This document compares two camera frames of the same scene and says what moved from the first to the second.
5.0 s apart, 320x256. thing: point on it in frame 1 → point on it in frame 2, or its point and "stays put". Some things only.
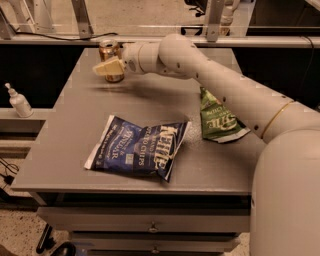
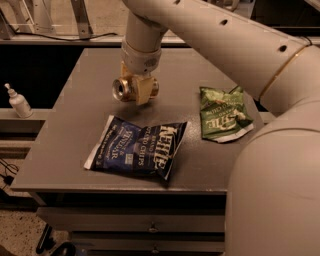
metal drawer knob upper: x=153 y=228 stays put
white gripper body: x=131 y=57 stays put
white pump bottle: x=19 y=102 stays put
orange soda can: x=109 y=49 → x=126 y=88
